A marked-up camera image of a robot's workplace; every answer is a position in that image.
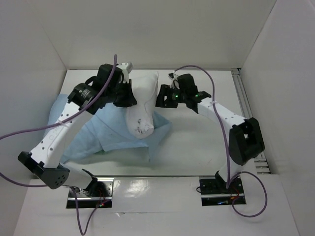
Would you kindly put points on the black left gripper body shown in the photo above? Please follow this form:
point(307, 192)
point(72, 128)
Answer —
point(111, 93)

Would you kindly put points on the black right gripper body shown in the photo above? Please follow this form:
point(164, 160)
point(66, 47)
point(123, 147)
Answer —
point(173, 96)

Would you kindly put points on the white pillow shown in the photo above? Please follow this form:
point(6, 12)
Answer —
point(139, 117)

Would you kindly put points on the light blue pillowcase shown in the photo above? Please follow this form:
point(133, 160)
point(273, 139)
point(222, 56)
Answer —
point(107, 131)

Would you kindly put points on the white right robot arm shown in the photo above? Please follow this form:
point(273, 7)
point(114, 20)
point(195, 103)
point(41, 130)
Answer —
point(242, 136)

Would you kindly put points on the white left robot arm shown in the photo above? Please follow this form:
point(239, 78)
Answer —
point(110, 85)

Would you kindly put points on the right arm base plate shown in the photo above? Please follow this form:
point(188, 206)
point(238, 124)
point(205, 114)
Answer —
point(214, 193)

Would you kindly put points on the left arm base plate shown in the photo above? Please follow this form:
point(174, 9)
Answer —
point(89, 190)

